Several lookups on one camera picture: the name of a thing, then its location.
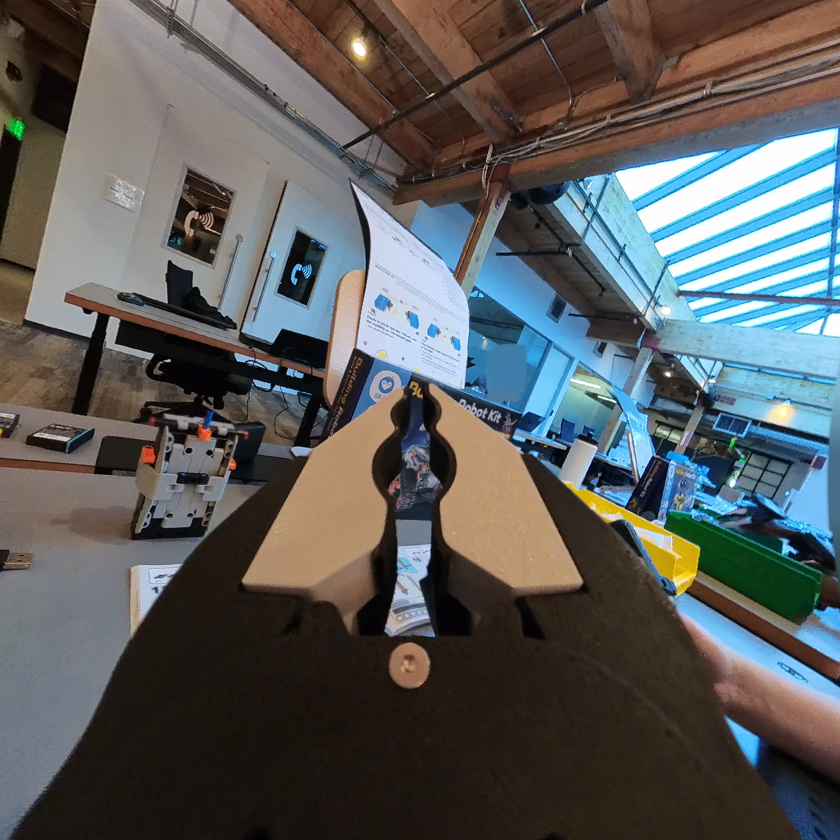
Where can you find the green plastic bin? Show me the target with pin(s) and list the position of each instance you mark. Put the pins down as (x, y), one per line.
(741, 564)

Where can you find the green exit sign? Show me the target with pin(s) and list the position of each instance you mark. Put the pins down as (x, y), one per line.
(14, 128)

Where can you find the phone booth window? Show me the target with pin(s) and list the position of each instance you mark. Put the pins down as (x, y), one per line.
(302, 266)
(197, 216)

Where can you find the toy robot model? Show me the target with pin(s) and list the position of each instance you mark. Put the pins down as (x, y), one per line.
(184, 472)

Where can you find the wooden post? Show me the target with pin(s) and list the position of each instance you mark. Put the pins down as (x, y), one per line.
(482, 229)

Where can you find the grey side desk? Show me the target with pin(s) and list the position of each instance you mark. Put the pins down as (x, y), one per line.
(65, 463)

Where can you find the ceiling spotlight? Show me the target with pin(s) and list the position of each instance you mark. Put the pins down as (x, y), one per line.
(359, 47)

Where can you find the white wall sign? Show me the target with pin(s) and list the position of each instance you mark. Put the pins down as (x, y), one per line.
(123, 193)

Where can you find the black office chair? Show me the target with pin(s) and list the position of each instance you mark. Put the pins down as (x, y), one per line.
(197, 377)

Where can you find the open white instruction booklet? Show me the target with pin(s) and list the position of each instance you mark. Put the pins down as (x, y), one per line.
(148, 590)

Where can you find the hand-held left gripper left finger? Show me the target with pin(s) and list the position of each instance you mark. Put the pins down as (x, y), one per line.
(315, 525)

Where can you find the white paper towel roll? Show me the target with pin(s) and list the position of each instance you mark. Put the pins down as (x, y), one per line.
(577, 459)

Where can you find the small black teal-edged box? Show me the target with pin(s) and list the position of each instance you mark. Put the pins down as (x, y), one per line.
(59, 438)

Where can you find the wooden background desk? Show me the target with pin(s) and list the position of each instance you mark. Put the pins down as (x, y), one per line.
(164, 318)

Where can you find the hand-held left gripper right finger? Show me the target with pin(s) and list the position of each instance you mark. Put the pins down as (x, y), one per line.
(508, 525)

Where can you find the printed instruction sheet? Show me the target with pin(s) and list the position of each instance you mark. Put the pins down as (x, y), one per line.
(407, 295)

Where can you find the black keyboard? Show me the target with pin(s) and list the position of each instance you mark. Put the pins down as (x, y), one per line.
(184, 312)

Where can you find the yellow plastic bin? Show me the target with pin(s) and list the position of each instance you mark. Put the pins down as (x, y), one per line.
(682, 558)

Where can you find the air vent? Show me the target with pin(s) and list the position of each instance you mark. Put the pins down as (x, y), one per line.
(732, 424)

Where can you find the person's right forearm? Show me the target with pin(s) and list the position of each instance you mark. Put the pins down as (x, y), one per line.
(774, 715)

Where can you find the blue robot kit box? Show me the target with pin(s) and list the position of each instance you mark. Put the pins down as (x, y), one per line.
(367, 387)
(656, 489)

